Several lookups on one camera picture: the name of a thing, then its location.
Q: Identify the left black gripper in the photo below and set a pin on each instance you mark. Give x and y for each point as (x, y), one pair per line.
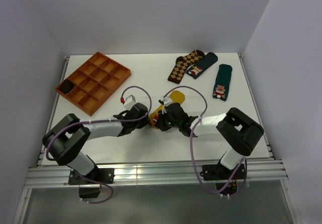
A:
(145, 122)

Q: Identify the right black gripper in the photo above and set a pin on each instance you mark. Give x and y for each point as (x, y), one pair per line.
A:
(160, 122)

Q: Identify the yellow sock with character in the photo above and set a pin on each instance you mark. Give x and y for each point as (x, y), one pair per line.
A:
(175, 96)

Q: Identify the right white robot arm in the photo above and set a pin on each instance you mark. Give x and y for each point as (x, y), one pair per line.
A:
(240, 131)

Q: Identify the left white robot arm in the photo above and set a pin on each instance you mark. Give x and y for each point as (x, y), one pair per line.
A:
(66, 139)

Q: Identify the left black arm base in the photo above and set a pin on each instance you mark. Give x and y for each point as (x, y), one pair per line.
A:
(90, 186)

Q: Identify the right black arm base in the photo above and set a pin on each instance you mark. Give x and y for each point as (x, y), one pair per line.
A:
(217, 172)

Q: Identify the orange compartment tray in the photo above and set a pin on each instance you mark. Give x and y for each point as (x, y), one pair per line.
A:
(95, 81)

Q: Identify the brown argyle sock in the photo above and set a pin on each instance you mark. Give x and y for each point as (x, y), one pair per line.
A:
(182, 64)

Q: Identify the dark green santa sock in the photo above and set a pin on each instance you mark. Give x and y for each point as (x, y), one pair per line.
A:
(222, 82)

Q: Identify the navy sock with pattern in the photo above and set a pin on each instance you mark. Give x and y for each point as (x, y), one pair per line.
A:
(202, 65)

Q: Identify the rolled dark sock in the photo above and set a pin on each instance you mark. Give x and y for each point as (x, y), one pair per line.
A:
(66, 86)

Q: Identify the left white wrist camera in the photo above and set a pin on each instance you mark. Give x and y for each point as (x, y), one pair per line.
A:
(128, 102)

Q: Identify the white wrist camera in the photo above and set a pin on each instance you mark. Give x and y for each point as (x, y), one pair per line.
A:
(165, 101)
(128, 102)

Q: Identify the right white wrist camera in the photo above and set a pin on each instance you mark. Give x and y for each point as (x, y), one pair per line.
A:
(165, 101)

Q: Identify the aluminium frame rail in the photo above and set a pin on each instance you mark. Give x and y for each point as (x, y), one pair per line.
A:
(150, 174)

